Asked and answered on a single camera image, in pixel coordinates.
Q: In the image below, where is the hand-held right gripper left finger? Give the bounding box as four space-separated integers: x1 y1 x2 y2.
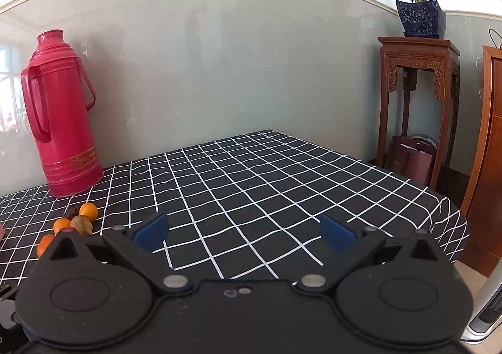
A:
39 213 195 296

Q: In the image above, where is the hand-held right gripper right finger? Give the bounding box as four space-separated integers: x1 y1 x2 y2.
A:
296 213 451 296

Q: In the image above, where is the brownish round fruit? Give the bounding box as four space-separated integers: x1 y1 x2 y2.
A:
71 216 94 236

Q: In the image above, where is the black white checked tablecloth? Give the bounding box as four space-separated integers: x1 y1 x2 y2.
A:
0 128 470 292

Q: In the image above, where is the dark red paper bag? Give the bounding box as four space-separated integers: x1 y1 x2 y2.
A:
386 135 438 186

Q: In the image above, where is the red thermos flask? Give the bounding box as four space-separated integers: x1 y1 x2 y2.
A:
20 29 104 198

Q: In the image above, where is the brown wooden cabinet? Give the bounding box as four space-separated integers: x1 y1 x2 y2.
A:
460 45 502 256

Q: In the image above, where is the white tower heater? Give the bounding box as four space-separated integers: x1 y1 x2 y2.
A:
460 260 502 343

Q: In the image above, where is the carved wooden plant stand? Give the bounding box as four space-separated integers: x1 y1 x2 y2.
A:
376 36 461 192

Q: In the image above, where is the blue patterned plant pot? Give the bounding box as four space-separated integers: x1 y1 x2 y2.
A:
395 0 448 40

